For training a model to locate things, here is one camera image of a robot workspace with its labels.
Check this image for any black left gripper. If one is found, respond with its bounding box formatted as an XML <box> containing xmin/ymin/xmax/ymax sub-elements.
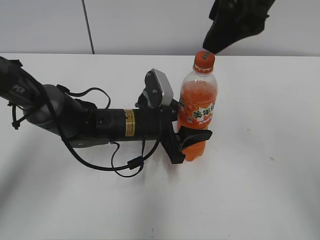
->
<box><xmin>134</xmin><ymin>92</ymin><xmax>213</xmax><ymax>164</ymax></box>

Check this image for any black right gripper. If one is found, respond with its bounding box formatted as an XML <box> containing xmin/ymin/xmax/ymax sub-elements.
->
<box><xmin>202</xmin><ymin>0</ymin><xmax>275</xmax><ymax>54</ymax></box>

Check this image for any orange soda plastic bottle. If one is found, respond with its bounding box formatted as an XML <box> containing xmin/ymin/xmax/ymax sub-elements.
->
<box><xmin>176</xmin><ymin>65</ymin><xmax>219</xmax><ymax>162</ymax></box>

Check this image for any orange bottle cap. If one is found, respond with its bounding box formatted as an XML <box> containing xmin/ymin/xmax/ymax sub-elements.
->
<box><xmin>193</xmin><ymin>50</ymin><xmax>216</xmax><ymax>74</ymax></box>

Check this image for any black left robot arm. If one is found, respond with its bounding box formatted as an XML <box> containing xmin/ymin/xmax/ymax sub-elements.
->
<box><xmin>0</xmin><ymin>58</ymin><xmax>212</xmax><ymax>164</ymax></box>

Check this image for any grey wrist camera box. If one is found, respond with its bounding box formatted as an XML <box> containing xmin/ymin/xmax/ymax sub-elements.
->
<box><xmin>143</xmin><ymin>68</ymin><xmax>174</xmax><ymax>109</ymax></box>

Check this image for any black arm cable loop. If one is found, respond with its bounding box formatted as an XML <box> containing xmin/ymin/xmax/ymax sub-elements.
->
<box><xmin>37</xmin><ymin>84</ymin><xmax>161</xmax><ymax>178</ymax></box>

